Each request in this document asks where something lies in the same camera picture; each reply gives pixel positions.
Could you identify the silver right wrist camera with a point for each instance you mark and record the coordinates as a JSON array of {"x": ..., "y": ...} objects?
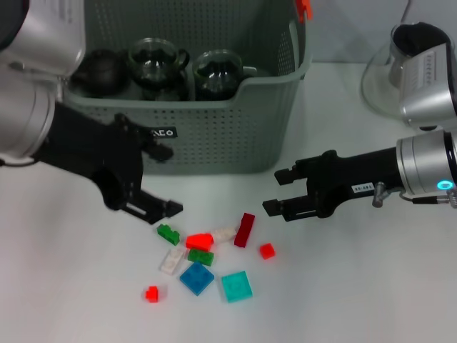
[{"x": 428, "y": 89}]

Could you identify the grey perforated storage basket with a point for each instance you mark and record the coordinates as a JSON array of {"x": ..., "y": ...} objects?
[{"x": 232, "y": 135}]

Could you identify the green rectangular brick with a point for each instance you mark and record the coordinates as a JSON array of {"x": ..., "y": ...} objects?
[{"x": 201, "y": 257}]

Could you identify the teal square brick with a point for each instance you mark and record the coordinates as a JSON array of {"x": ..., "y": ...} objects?
[{"x": 236, "y": 287}]

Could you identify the white thick brick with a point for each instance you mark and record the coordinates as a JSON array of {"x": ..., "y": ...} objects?
[{"x": 224, "y": 234}]

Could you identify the blue square brick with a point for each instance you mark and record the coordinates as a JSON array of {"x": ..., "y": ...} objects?
[{"x": 196, "y": 278}]

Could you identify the small red brick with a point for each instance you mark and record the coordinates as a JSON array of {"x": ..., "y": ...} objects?
[
  {"x": 267, "y": 251},
  {"x": 151, "y": 294}
]

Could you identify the white flat plate brick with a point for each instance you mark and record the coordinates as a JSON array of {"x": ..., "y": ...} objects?
[{"x": 171, "y": 263}]

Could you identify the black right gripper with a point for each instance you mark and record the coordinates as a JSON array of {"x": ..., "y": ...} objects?
[{"x": 350, "y": 175}]

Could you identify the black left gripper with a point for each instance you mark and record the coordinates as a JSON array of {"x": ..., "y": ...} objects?
[{"x": 93, "y": 153}]

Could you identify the bright red sloped brick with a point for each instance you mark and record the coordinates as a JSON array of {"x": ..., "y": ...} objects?
[{"x": 198, "y": 242}]

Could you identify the green stepped brick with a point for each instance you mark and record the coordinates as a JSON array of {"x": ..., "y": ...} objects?
[{"x": 168, "y": 234}]

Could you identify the black clay teapot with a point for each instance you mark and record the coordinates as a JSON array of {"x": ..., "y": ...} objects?
[{"x": 100, "y": 73}]

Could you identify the dark red long brick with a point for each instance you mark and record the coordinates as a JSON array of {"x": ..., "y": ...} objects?
[{"x": 243, "y": 230}]

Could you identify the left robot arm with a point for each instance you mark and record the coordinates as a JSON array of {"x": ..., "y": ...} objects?
[{"x": 21, "y": 121}]

